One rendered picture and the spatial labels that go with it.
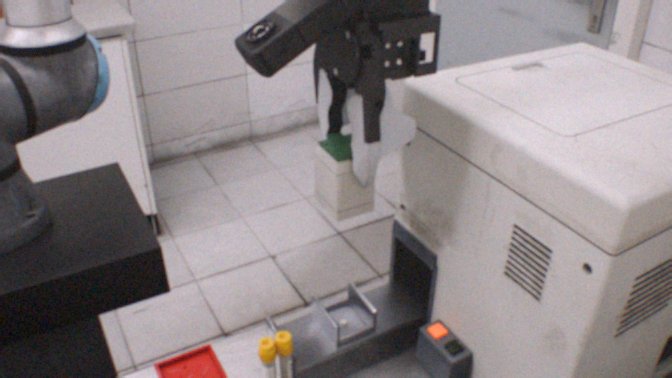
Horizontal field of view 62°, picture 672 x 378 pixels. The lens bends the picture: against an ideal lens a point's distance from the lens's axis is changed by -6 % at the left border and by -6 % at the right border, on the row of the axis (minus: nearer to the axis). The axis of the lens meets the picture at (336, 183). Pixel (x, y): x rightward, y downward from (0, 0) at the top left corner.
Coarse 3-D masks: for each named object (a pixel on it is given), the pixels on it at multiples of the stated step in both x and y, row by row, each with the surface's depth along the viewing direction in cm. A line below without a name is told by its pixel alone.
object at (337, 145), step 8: (328, 136) 54; (336, 136) 54; (344, 136) 54; (320, 144) 53; (328, 144) 53; (336, 144) 53; (344, 144) 53; (328, 152) 52; (336, 152) 52; (344, 152) 52; (352, 152) 52; (336, 160) 51; (344, 160) 51; (352, 160) 51
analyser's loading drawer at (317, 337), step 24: (384, 288) 70; (408, 288) 70; (312, 312) 66; (336, 312) 67; (360, 312) 65; (384, 312) 66; (408, 312) 66; (312, 336) 63; (336, 336) 61; (360, 336) 63; (312, 360) 60
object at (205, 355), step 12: (204, 348) 66; (168, 360) 64; (180, 360) 65; (192, 360) 65; (204, 360) 65; (216, 360) 64; (156, 372) 63; (168, 372) 63; (180, 372) 63; (192, 372) 63; (204, 372) 63; (216, 372) 63
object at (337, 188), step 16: (320, 160) 54; (320, 176) 55; (336, 176) 52; (352, 176) 52; (320, 192) 56; (336, 192) 53; (352, 192) 53; (368, 192) 54; (336, 208) 53; (352, 208) 54; (368, 208) 55
